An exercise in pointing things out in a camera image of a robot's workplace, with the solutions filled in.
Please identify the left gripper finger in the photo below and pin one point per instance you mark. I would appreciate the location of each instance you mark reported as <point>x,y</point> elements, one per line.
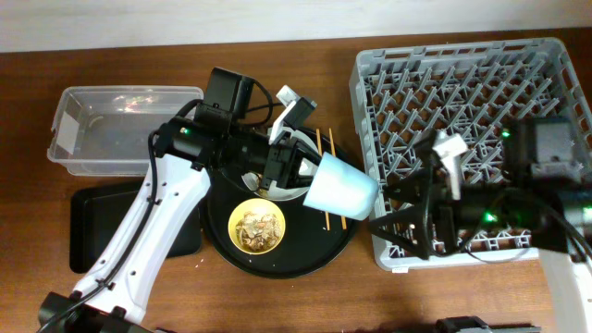
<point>296,180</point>
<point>304,151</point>

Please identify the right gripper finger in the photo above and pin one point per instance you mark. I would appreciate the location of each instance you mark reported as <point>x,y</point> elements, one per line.
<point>406,228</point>
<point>412,189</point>

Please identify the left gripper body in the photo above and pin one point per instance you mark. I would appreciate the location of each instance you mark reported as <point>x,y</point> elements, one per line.
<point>280,161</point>

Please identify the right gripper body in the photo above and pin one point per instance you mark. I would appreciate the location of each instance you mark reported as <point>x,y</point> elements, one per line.
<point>441,204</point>

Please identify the grey plate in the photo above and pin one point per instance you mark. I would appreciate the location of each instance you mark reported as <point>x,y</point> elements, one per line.
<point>274,192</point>

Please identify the wooden chopstick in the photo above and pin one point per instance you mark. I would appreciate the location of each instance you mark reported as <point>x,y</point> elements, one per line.
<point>320,151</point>
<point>333,151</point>

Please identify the blue cup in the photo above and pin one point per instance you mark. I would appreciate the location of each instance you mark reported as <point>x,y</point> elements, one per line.
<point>341,189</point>

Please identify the yellow bowl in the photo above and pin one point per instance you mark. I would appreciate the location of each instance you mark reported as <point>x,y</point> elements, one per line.
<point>258,206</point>

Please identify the food scraps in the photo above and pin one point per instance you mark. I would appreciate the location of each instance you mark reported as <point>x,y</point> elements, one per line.
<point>258,233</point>

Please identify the white tissue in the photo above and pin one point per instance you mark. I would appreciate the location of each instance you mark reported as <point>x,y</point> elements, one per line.
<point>307,168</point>

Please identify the brown gold snack wrapper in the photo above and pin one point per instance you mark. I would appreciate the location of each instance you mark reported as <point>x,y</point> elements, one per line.
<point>260,190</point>

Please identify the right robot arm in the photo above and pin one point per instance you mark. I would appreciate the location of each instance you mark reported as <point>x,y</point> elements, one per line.
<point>544,192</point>

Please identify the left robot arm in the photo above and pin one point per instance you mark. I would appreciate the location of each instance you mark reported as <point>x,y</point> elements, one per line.
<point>206,135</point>

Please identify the grey dishwasher rack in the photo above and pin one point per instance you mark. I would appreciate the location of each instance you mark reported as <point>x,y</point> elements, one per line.
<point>470,89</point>

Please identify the round black serving tray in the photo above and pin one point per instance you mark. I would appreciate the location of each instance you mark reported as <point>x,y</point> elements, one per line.
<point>311,240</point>

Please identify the clear plastic bin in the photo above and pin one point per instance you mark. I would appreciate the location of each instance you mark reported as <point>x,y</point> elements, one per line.
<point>102,131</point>

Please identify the black rectangular tray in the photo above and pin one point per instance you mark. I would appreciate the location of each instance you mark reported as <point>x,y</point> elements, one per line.
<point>95,214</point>

